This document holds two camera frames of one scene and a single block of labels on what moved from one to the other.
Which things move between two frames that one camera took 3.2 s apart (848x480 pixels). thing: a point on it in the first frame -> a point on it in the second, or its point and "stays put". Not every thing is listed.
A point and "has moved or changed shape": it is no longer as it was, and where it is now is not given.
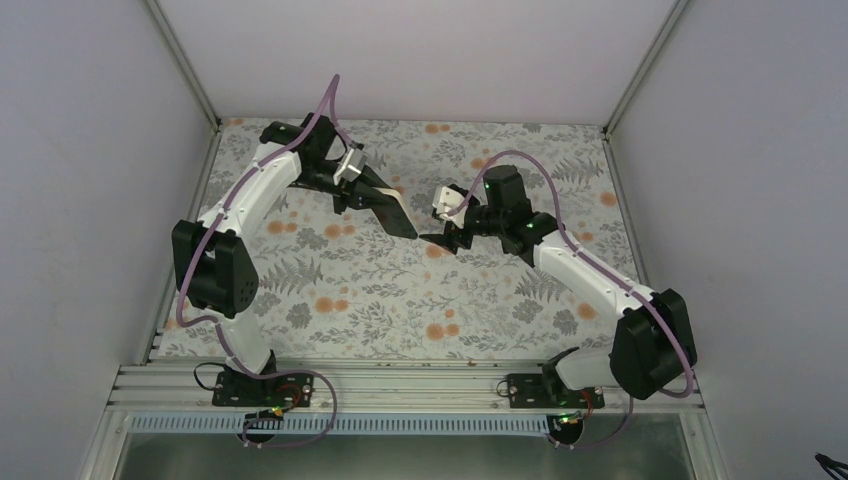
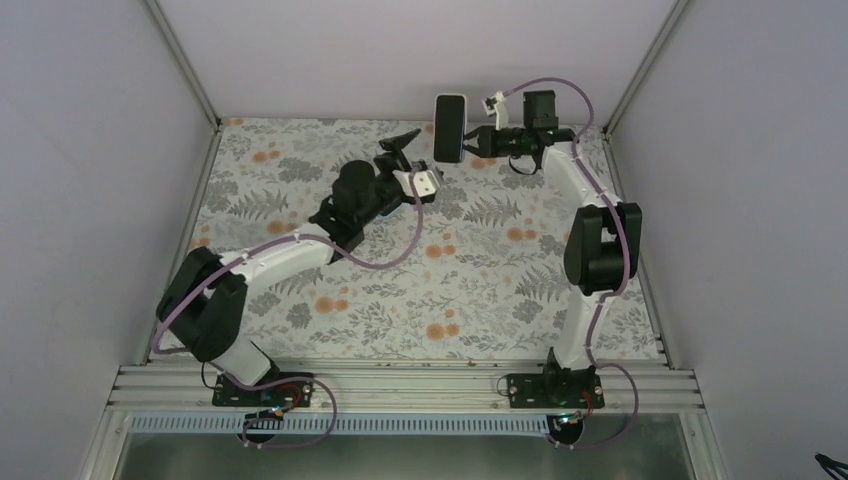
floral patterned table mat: [356, 286] stays put
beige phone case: [395, 194] has moved or changed shape
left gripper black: [348, 190] -> [395, 145]
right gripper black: [449, 240] -> [487, 147]
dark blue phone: [391, 213] -> [449, 128]
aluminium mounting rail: [187, 388] stays put
